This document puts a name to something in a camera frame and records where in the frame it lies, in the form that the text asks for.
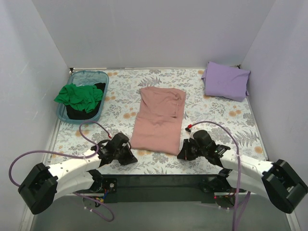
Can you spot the pink t shirt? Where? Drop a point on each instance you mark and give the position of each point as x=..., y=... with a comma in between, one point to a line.
x=158, y=123

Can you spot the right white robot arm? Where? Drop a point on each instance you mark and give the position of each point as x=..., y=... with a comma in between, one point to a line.
x=260, y=173

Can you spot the floral table mat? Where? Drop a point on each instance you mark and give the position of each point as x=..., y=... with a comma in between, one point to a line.
x=228, y=122

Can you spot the folded purple t shirt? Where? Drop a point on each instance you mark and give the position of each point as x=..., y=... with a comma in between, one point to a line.
x=225, y=81

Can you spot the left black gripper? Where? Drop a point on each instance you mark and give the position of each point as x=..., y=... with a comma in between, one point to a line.
x=125, y=155

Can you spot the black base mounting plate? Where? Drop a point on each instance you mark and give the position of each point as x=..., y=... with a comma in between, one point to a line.
x=162, y=188

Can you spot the teal plastic basket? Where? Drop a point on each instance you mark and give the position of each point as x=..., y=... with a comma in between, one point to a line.
x=83, y=78

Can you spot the black t shirt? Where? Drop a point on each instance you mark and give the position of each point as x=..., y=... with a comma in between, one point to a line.
x=74, y=114

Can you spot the green t shirt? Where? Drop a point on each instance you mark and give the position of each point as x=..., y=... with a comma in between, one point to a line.
x=80, y=98

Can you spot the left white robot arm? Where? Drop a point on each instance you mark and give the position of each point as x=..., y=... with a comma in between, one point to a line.
x=62, y=173

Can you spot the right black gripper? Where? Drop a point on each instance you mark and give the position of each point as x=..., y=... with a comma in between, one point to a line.
x=189, y=151

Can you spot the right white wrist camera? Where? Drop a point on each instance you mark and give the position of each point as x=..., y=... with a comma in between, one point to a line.
x=190, y=130

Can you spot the aluminium frame rail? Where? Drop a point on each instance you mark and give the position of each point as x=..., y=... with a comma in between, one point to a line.
x=227, y=202

